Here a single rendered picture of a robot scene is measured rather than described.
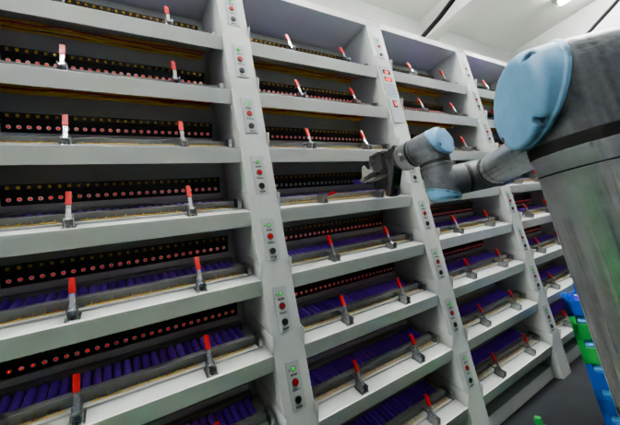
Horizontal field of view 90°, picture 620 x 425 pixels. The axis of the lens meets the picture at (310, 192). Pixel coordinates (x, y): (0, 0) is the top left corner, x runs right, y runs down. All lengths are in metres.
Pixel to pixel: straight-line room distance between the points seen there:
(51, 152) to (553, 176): 0.94
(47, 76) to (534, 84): 0.98
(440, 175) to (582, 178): 0.58
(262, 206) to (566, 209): 0.73
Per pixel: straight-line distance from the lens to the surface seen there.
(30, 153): 0.94
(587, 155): 0.43
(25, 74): 1.03
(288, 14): 1.49
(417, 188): 1.39
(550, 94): 0.42
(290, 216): 0.99
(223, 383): 0.92
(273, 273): 0.93
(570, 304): 1.51
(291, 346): 0.96
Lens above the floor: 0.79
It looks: 11 degrees up
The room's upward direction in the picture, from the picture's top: 11 degrees counter-clockwise
